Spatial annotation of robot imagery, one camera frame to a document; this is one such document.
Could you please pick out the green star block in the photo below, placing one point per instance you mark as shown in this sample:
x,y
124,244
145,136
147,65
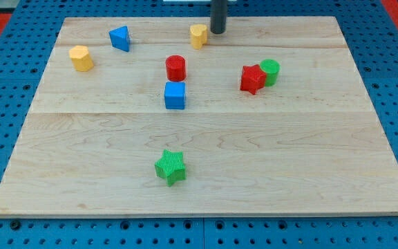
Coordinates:
x,y
171,167

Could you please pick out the yellow hexagon block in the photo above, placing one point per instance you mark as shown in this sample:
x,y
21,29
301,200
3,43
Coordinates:
x,y
81,58

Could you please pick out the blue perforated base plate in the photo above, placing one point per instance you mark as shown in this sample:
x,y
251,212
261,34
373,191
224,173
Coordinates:
x,y
25,46

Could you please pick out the yellow heart block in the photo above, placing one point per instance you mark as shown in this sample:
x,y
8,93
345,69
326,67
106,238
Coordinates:
x,y
198,35

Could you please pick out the blue triangle block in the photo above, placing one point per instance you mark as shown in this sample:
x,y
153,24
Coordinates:
x,y
120,39

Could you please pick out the red star block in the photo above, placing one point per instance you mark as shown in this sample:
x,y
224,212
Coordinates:
x,y
252,79

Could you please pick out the red cylinder block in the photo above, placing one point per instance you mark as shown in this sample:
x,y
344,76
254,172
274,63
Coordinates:
x,y
176,68

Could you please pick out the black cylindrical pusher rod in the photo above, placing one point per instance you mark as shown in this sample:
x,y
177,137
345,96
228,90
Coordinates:
x,y
218,16

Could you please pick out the blue cube block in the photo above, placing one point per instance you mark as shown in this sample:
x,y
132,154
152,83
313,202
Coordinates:
x,y
174,95

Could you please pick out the green cylinder block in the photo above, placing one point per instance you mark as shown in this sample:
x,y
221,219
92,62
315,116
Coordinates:
x,y
271,68

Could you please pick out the light wooden board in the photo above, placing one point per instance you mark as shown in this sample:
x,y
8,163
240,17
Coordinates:
x,y
311,145

